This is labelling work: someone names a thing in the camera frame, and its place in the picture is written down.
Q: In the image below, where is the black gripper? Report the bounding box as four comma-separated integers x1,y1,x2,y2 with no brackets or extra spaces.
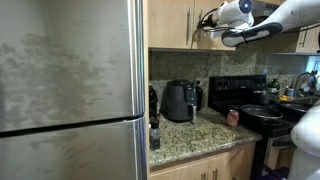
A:
201,13,222,30

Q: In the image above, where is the steel bar cabinet handle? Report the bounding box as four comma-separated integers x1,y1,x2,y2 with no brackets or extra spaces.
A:
185,7,192,46
197,9,203,43

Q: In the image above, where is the light wood cabinet door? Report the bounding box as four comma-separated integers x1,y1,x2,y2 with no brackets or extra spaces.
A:
192,0,236,52
147,0,195,50

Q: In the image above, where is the wood cabinet beside hood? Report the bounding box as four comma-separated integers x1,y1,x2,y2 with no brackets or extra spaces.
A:
294,24,320,55

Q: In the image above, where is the light wood base cabinet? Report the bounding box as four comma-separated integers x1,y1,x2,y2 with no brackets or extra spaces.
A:
148,141,257,180

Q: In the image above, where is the black range hood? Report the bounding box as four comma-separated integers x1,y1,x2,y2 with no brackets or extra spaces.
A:
251,0,284,18

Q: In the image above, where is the black electric stove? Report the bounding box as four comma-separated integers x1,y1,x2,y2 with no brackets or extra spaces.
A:
207,74,301,180

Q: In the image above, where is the dark glass bottle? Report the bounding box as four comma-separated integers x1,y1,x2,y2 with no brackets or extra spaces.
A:
194,80,203,112

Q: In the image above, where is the tall wooden side panel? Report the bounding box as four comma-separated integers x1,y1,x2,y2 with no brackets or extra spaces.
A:
141,0,150,180

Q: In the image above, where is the black air fryer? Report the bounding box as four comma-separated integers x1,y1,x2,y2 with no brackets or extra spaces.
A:
162,79,198,124

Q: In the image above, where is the green glass bottle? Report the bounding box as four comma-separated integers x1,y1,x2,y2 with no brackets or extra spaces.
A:
267,78,281,96

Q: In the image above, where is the small dark pot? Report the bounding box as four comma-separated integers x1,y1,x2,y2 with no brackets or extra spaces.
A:
252,89,270,106

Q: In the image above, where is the pink soda can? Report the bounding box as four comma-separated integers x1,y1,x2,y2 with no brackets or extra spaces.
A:
226,109,240,128

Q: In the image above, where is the curved steel faucet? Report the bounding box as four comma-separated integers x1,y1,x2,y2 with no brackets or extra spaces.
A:
293,71,318,96

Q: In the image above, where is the black frying pan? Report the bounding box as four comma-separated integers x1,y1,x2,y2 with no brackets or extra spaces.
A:
239,104,284,126

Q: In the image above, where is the yellow sponge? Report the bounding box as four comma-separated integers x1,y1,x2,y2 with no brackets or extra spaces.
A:
278,94,294,102

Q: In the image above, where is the bright kitchen window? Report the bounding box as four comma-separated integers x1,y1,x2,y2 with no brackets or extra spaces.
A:
305,54,320,73

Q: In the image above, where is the black shallow pan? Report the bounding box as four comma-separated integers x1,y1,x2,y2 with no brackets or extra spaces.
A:
276,101,313,116

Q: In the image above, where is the black capped spice grinder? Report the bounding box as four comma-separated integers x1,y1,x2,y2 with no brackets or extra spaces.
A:
148,117,161,152

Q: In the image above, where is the stainless steel refrigerator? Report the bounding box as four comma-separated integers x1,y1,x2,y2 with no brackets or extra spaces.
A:
0,0,148,180

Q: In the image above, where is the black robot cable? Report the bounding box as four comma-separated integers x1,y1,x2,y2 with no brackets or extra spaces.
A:
197,7,222,30

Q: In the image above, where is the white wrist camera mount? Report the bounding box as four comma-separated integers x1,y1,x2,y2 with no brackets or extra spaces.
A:
207,27,248,40

